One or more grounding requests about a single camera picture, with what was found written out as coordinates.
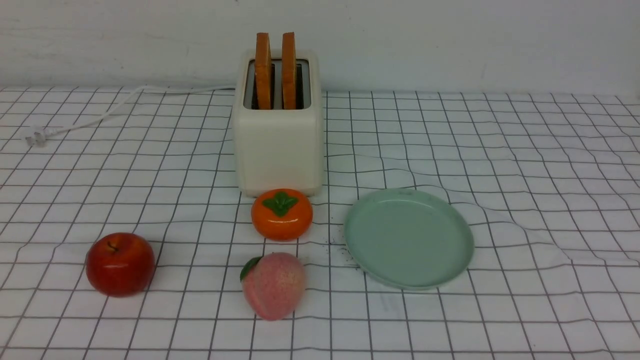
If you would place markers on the toast slice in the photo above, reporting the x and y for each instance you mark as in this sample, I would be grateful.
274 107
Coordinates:
289 71
263 71

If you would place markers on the white two-slot toaster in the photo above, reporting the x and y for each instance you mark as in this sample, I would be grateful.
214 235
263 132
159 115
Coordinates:
277 148

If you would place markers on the orange persimmon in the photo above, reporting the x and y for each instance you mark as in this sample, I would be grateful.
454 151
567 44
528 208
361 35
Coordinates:
282 214

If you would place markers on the light green plate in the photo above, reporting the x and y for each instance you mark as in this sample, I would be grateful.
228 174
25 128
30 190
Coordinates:
408 239

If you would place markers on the pink peach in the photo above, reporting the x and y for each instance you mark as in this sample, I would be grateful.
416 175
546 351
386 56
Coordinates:
273 284

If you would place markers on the red apple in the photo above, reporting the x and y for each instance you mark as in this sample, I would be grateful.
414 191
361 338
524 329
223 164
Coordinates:
120 264

